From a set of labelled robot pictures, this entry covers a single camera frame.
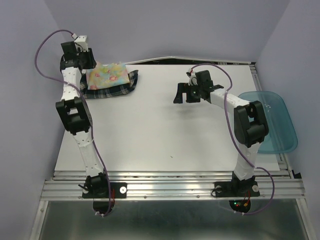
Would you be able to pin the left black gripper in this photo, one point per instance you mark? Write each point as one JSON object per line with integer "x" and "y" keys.
{"x": 91, "y": 63}

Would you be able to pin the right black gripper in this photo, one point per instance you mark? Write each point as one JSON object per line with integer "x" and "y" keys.
{"x": 184, "y": 88}

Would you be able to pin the pastel tie-dye skirt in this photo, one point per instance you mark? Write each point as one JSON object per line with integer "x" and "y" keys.
{"x": 107, "y": 76}

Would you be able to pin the navy plaid skirt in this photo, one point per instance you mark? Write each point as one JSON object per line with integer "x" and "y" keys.
{"x": 115, "y": 91}

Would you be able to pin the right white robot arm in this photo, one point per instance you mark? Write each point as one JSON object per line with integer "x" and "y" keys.
{"x": 247, "y": 125}

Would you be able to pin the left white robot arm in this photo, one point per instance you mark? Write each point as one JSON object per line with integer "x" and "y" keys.
{"x": 76, "y": 117}

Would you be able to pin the teal plastic bin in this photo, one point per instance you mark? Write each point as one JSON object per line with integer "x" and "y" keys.
{"x": 282, "y": 137}

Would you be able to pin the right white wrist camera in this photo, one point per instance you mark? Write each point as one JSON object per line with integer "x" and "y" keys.
{"x": 192, "y": 79}

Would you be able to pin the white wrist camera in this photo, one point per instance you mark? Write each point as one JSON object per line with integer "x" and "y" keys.
{"x": 192, "y": 79}
{"x": 81, "y": 42}

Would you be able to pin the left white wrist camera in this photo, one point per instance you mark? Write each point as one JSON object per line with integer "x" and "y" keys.
{"x": 81, "y": 42}

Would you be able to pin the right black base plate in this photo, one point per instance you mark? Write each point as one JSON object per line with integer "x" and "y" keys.
{"x": 232, "y": 189}

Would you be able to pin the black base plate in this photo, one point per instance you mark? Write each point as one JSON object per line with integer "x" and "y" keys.
{"x": 118, "y": 191}
{"x": 232, "y": 189}

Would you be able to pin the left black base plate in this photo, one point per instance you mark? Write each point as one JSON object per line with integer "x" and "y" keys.
{"x": 118, "y": 191}

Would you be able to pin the aluminium frame rails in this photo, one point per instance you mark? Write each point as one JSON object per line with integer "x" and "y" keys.
{"x": 147, "y": 149}

